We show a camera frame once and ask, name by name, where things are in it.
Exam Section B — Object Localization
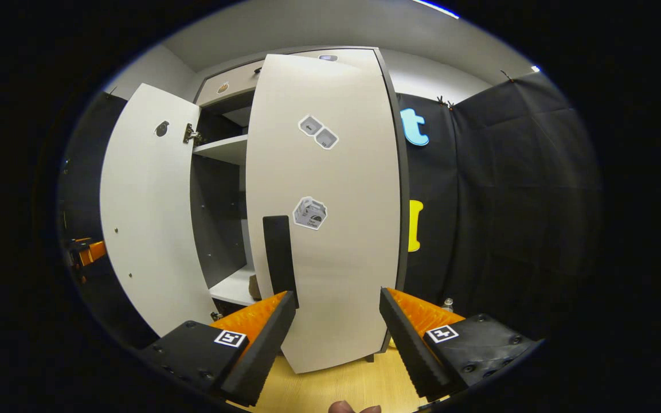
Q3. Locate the white shoe cabinet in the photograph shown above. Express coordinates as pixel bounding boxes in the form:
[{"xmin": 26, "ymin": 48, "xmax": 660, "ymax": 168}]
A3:
[{"xmin": 99, "ymin": 46, "xmax": 411, "ymax": 375}]

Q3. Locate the white cabinet drawer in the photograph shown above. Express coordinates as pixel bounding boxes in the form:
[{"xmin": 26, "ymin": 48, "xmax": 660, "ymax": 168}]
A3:
[{"xmin": 195, "ymin": 48, "xmax": 378, "ymax": 108}]

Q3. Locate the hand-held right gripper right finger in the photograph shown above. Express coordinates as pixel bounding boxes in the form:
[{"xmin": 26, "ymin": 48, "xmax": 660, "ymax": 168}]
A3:
[{"xmin": 379, "ymin": 287, "xmax": 540, "ymax": 402}]

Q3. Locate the white cabinet shelf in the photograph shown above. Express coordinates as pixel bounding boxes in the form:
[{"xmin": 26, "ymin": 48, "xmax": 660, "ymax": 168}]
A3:
[
  {"xmin": 193, "ymin": 135, "xmax": 249, "ymax": 167},
  {"xmin": 209, "ymin": 264, "xmax": 262, "ymax": 307}
]

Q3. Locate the white shoe cabinet door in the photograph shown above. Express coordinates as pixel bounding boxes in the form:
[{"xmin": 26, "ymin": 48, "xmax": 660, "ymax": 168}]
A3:
[
  {"xmin": 245, "ymin": 49, "xmax": 402, "ymax": 375},
  {"xmin": 99, "ymin": 83, "xmax": 219, "ymax": 338}
]

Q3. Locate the black backdrop cloth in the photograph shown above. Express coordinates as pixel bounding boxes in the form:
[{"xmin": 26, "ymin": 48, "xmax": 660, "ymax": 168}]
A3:
[{"xmin": 58, "ymin": 72, "xmax": 603, "ymax": 345}]

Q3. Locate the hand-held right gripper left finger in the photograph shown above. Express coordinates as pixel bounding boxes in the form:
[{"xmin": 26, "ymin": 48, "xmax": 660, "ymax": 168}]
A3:
[{"xmin": 138, "ymin": 290, "xmax": 298, "ymax": 408}]

